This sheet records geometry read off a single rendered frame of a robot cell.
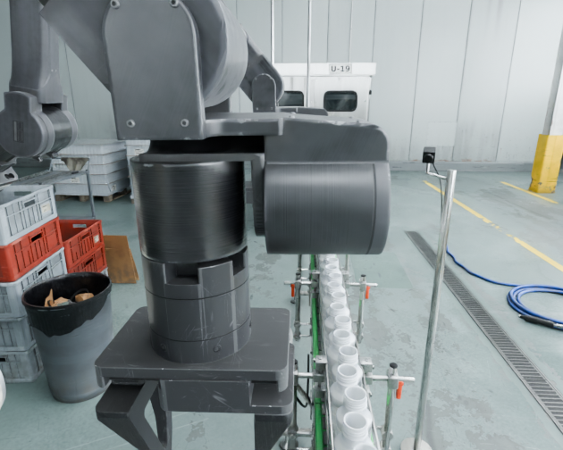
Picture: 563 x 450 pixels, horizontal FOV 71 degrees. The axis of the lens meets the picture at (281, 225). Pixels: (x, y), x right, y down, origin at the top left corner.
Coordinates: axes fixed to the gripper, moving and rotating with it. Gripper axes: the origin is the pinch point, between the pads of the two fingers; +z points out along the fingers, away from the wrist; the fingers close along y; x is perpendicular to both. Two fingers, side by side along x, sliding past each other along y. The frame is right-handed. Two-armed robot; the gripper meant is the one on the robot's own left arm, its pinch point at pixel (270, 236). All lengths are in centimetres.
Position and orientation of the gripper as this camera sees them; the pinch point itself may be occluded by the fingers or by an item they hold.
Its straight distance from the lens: 68.6
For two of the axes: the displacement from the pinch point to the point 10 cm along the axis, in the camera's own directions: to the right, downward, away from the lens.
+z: 0.2, 9.6, 2.9
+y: -10.0, 0.0, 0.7
